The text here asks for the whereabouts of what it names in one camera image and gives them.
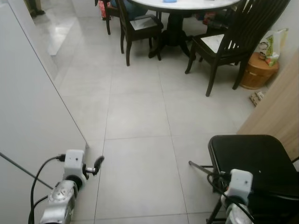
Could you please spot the round brown wooden bucket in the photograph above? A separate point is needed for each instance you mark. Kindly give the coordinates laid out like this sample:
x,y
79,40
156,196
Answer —
x,y
257,74

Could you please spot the small wooden floor item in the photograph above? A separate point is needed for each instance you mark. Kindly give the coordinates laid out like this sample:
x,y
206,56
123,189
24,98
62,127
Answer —
x,y
256,98

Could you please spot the yellow green plastic bag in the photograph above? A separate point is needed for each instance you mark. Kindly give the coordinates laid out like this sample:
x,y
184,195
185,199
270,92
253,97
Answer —
x,y
275,44

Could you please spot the light wood cabinet panel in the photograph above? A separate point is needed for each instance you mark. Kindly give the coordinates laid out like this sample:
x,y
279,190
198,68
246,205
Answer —
x,y
280,112

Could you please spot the round white dining table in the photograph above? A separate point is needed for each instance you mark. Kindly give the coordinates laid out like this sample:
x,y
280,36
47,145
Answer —
x,y
175,28

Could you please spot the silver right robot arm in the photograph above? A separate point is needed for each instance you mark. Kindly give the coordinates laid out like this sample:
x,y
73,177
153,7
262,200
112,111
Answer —
x,y
238,217

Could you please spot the black folding chair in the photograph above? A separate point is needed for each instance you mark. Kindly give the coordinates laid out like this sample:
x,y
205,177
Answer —
x,y
252,158

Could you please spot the small blue item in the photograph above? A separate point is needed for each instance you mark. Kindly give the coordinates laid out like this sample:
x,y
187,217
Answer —
x,y
169,1

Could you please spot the red cloth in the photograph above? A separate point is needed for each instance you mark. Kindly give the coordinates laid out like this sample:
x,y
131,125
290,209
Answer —
x,y
103,9

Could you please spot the dark wooden dining chair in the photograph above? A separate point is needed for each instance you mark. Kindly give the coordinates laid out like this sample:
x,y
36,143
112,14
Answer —
x,y
252,23
108,21
140,33

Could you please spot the large white door panel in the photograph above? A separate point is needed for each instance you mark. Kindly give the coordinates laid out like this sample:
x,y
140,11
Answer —
x,y
28,116

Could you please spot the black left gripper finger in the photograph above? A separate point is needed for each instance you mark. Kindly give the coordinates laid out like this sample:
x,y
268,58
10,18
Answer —
x,y
99,163

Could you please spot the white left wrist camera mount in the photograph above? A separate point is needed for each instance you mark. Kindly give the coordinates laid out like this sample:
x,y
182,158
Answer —
x,y
74,161

